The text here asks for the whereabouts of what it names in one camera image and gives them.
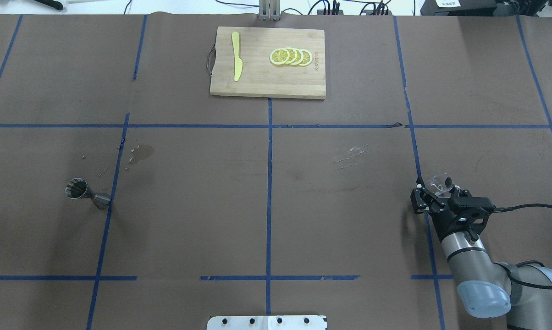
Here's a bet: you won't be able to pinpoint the yellow plastic knife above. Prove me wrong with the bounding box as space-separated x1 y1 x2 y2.
231 31 244 82

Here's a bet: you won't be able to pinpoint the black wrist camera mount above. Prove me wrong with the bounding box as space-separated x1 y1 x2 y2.
447 196 496 215

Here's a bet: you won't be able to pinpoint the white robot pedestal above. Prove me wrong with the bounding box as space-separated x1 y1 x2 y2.
206 315 328 330

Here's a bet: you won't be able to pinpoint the wooden cutting board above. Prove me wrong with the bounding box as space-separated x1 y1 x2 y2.
210 26 326 100

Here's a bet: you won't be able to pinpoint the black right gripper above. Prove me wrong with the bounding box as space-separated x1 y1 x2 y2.
410 178 492 242

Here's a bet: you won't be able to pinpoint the lemon slices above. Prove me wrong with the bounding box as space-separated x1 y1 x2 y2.
268 47 314 67

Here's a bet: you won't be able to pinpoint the steel double jigger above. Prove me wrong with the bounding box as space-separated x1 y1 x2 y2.
65 178 111 209

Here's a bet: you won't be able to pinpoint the aluminium frame post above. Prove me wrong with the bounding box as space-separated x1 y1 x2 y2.
259 0 282 22

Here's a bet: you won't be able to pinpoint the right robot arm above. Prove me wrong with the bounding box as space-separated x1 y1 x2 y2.
410 177 552 330

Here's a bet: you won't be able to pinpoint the clear shot glass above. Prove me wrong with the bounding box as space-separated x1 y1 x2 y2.
425 173 453 196

